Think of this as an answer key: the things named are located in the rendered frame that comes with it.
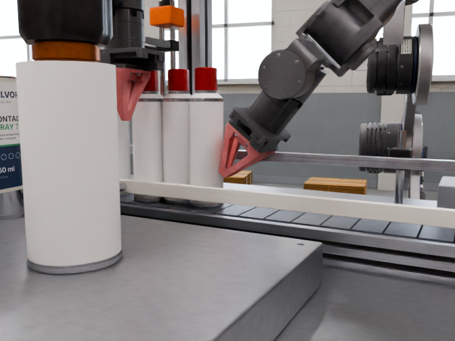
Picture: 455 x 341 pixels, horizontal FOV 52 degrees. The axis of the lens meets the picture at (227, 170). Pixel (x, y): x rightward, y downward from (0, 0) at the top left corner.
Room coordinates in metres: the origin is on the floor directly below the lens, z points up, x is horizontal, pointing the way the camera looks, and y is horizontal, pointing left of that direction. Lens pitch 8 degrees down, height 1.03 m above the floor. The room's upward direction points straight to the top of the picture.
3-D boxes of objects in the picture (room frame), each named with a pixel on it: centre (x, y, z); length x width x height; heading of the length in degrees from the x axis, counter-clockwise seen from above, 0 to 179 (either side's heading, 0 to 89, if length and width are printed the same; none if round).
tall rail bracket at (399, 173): (0.64, -0.24, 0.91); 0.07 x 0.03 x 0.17; 152
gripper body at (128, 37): (0.69, 0.15, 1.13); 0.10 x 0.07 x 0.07; 63
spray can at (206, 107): (0.70, 0.03, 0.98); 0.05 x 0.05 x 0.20
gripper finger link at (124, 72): (0.70, 0.16, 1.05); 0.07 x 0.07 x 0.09; 63
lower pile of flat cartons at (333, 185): (5.11, -1.21, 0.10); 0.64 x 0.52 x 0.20; 70
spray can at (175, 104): (0.73, 0.07, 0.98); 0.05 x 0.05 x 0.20
